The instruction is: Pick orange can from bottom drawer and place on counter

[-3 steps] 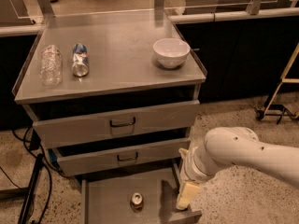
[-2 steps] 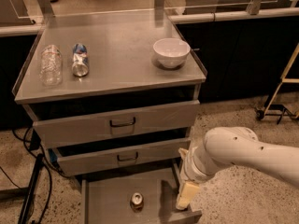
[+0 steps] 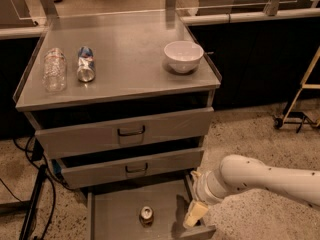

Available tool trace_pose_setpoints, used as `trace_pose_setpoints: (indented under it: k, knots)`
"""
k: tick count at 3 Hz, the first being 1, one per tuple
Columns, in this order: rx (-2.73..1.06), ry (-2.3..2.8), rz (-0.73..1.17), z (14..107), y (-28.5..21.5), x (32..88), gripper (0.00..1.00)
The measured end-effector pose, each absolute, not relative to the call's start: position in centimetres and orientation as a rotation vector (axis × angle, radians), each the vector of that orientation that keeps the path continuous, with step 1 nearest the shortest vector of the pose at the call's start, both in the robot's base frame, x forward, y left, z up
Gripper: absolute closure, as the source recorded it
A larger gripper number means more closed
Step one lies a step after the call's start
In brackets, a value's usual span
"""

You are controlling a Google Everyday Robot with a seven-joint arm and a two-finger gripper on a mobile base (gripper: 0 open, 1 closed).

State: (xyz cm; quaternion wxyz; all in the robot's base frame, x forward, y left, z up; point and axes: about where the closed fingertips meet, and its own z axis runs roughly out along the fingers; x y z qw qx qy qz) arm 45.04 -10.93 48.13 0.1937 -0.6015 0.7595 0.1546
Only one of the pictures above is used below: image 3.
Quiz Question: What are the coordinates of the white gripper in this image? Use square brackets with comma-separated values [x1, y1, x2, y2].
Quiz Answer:
[183, 169, 230, 228]

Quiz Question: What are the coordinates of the orange soda can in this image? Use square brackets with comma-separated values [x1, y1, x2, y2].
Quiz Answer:
[139, 206, 154, 227]

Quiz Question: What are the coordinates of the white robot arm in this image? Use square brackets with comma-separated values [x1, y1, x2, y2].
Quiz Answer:
[183, 155, 320, 228]

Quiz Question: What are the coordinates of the middle grey drawer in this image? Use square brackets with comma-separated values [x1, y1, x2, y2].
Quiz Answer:
[62, 147, 204, 188]

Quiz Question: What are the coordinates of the grey drawer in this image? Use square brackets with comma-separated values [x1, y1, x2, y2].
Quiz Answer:
[87, 171, 216, 240]
[62, 147, 204, 188]
[36, 107, 213, 159]

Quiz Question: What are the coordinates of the bottom grey drawer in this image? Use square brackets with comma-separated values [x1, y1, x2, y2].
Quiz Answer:
[87, 171, 216, 240]

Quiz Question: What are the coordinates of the grey metal drawer cabinet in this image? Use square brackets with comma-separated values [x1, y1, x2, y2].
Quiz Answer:
[12, 9, 223, 240]

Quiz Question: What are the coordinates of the top grey drawer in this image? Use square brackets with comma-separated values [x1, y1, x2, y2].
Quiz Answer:
[36, 107, 213, 159]

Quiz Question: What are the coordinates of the blue crushed soda can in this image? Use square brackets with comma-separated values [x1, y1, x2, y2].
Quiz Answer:
[76, 46, 95, 83]

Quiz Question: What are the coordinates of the white ceramic bowl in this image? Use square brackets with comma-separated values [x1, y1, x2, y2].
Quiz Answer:
[164, 41, 204, 73]

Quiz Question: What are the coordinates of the black metal stand leg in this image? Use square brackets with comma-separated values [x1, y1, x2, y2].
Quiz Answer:
[0, 165, 46, 240]

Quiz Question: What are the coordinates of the clear plastic bottle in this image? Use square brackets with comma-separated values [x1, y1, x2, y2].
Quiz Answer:
[43, 48, 67, 92]

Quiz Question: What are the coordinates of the clear acrylic panel left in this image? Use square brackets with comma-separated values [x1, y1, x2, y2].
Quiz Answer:
[0, 0, 46, 29]

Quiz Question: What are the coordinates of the yellow wheeled cart frame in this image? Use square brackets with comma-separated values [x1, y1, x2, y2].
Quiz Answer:
[273, 47, 320, 133]

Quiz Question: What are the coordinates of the white horizontal rail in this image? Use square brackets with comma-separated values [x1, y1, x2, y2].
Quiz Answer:
[181, 8, 320, 26]

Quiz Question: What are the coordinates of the black floor cable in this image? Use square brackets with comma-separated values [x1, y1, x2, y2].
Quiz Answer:
[0, 135, 73, 240]

